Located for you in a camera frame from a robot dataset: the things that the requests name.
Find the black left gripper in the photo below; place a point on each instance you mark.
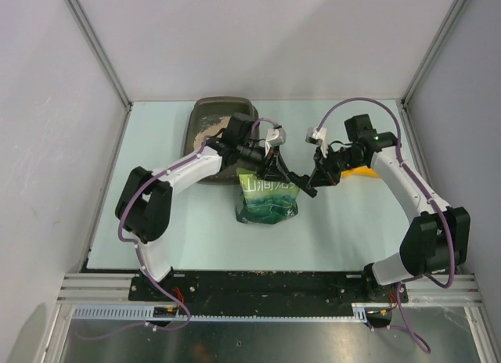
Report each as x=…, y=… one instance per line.
x=279, y=172

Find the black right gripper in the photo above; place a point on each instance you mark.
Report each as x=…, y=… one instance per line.
x=324, y=174

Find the green litter bag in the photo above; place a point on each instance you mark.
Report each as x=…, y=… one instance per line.
x=265, y=202

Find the yellow plastic scoop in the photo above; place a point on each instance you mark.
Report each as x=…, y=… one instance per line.
x=360, y=171

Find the black bag clip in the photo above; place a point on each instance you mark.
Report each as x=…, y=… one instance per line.
x=303, y=183

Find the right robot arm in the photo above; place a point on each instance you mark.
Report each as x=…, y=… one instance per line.
x=438, y=234

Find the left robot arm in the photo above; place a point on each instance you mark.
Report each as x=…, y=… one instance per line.
x=144, y=207

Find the beige litter pile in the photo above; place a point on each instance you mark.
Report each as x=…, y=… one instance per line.
x=210, y=126

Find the dark grey litter box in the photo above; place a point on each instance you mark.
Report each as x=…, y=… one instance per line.
x=215, y=106

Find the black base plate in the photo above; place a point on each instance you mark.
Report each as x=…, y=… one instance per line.
x=275, y=303

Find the aluminium frame rail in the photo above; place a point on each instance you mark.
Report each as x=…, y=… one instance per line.
x=199, y=285

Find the grey slotted cable duct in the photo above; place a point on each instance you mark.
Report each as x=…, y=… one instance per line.
x=164, y=313

